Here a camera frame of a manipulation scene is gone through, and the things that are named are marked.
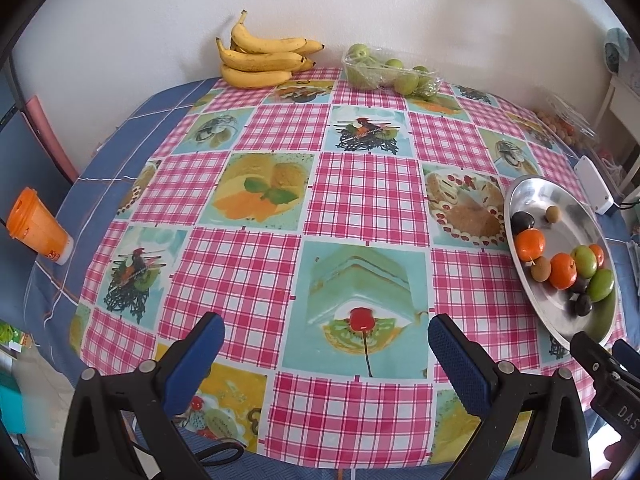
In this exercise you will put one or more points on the teal box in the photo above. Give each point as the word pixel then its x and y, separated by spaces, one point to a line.
pixel 10 407

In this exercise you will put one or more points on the large green jujube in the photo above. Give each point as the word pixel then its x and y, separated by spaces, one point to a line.
pixel 601 285
pixel 585 261

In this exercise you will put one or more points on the dark plum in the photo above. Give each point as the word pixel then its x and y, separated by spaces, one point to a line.
pixel 583 305
pixel 523 221
pixel 579 285

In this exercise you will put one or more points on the orange plastic cup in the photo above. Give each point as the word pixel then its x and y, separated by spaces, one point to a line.
pixel 37 227

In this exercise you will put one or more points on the orange tangerine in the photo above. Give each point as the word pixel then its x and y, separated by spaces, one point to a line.
pixel 598 255
pixel 531 244
pixel 563 271

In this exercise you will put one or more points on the pink board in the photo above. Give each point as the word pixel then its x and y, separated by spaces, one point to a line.
pixel 50 135

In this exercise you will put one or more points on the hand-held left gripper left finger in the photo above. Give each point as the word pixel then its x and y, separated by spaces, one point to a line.
pixel 195 365

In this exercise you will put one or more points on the pile of brown longans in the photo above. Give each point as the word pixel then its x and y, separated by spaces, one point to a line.
pixel 562 130

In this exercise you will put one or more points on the pink plaid printed tablecloth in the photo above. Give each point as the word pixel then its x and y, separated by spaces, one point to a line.
pixel 365 195

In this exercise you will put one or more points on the clear plastic longan container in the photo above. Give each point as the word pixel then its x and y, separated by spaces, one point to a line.
pixel 570 120

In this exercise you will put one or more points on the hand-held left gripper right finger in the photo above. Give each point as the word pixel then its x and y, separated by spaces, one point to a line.
pixel 457 365

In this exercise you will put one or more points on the dark grey chair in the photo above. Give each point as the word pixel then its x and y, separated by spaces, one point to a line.
pixel 20 160

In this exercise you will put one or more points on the round metal plate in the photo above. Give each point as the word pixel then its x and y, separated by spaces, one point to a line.
pixel 555 307

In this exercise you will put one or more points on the round brown longan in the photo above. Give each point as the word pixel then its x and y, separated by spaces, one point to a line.
pixel 552 213
pixel 541 269

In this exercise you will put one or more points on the white chair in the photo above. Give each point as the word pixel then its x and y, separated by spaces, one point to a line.
pixel 622 105

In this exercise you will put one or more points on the white plastic box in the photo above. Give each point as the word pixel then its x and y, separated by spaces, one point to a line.
pixel 595 185

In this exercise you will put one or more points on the pile of wrapped jujubes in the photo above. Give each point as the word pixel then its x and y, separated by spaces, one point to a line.
pixel 405 80

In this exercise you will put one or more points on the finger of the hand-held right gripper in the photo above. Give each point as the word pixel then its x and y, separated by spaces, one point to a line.
pixel 592 357
pixel 631 359

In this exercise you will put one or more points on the checkered fruit-print tablecloth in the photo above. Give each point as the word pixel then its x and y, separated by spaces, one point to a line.
pixel 125 135

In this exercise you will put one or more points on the clear plastic jujube tray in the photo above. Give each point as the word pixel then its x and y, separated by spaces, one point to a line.
pixel 370 77

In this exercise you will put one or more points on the yellow banana bunch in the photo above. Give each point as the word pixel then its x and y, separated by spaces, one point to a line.
pixel 255 62

